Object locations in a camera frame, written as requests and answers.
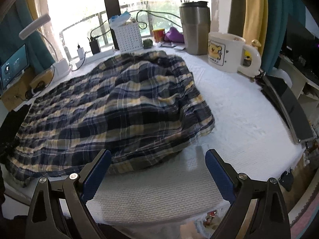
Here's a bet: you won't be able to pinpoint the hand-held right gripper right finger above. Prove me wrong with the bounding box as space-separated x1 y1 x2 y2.
205 149 291 239

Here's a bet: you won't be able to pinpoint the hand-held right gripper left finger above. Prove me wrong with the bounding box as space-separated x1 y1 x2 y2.
25 149 112 239

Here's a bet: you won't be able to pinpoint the blue yellow plaid shirt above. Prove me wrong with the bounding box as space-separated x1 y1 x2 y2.
5 50 216 188

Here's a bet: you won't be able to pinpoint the black cloth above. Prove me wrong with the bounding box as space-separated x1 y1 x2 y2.
0 105 30 165

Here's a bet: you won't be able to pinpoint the black flat device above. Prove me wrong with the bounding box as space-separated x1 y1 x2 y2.
260 76 314 145

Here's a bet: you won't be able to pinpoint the white desk lamp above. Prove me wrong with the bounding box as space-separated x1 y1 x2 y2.
19 14 71 81

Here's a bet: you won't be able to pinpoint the yellow lidded container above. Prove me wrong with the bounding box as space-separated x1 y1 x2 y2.
31 68 55 88

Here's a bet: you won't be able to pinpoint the cardboard box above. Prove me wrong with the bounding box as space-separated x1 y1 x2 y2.
0 66 55 112

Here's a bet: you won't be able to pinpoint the white power strip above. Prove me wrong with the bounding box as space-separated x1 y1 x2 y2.
70 49 116 66

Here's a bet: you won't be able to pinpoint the white mug with bear print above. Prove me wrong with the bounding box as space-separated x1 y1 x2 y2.
208 32 262 76

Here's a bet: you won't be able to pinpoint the white shelf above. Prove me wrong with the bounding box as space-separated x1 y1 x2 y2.
274 55 319 105

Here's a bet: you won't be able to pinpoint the black charger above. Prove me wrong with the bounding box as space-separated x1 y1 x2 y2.
89 38 100 55

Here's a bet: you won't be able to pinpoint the tablet with teal screen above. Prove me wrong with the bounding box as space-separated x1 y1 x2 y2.
0 43 30 91

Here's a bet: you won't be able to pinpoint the white perforated basket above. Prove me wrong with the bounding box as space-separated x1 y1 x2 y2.
110 21 144 53

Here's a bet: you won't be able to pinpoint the steel travel tumbler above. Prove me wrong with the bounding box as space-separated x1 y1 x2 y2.
179 1 211 56

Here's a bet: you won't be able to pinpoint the purple cloth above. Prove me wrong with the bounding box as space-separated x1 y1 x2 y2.
164 27 185 43

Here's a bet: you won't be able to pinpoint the black monitor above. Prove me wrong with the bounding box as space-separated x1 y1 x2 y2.
284 25 319 75

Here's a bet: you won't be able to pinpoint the orange can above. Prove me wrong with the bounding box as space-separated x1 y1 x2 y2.
153 28 165 43

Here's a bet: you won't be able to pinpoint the blue face masks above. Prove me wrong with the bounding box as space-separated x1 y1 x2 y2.
110 11 131 26

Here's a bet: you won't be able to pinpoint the yellow curtain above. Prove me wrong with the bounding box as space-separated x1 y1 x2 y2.
24 0 43 20
243 0 270 48

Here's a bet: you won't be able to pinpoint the black cable bundle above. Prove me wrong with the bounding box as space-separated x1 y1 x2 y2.
25 81 46 100

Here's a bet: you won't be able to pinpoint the dark window frame post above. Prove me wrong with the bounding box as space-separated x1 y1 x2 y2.
101 0 121 50

